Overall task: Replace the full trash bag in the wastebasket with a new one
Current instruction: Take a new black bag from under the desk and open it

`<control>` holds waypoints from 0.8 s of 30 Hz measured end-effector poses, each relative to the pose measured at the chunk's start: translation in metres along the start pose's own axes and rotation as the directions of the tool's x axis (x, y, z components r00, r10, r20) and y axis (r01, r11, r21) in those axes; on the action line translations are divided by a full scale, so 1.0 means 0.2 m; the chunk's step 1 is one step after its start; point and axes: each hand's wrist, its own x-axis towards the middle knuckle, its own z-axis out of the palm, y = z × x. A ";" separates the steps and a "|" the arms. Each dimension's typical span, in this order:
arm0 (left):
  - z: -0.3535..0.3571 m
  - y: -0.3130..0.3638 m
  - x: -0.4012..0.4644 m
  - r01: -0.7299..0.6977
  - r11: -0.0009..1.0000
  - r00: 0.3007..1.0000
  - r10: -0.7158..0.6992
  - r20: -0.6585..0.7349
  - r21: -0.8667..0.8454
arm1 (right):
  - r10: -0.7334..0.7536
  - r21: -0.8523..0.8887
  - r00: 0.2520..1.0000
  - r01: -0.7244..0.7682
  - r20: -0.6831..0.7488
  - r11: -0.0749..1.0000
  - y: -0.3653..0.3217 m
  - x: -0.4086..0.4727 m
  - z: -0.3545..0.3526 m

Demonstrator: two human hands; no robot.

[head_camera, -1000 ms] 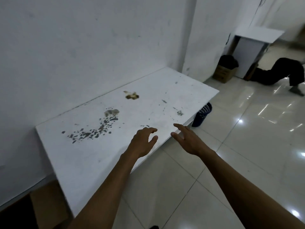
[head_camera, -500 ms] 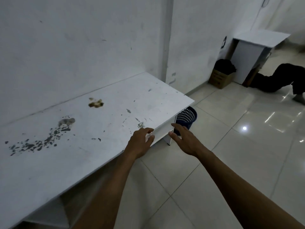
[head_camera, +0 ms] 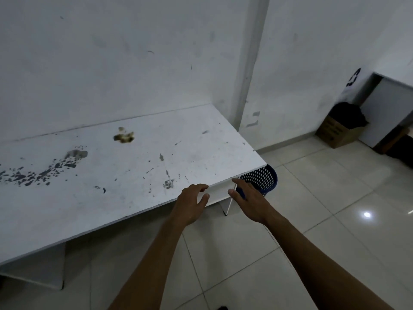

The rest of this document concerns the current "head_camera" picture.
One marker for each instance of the person's right hand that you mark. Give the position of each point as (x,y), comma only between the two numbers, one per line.
(253,203)

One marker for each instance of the person's left hand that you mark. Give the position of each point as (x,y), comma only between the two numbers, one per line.
(188,205)

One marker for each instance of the person's right thumb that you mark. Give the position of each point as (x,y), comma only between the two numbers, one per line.
(233,195)

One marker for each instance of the person's left thumb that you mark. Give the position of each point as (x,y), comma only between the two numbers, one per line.
(204,200)

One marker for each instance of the person's right forearm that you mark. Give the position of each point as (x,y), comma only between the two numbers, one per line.
(316,264)

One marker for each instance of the person's left forearm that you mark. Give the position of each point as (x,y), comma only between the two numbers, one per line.
(155,267)

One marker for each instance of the blue perforated waste basket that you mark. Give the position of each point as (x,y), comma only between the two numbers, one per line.
(263,180)

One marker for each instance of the white table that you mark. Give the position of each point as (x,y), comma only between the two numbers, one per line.
(129,177)

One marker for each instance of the yellow food residue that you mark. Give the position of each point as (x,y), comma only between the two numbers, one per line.
(124,137)

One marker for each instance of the brown cardboard box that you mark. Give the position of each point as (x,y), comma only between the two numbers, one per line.
(337,133)

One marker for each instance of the black cloth bundle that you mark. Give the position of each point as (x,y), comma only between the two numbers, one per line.
(350,114)

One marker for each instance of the white cabinet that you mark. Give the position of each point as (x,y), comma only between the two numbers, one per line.
(385,109)

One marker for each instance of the black bag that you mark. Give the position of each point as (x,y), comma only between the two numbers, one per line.
(403,151)

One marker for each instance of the black wall sticker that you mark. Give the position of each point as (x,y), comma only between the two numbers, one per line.
(354,77)

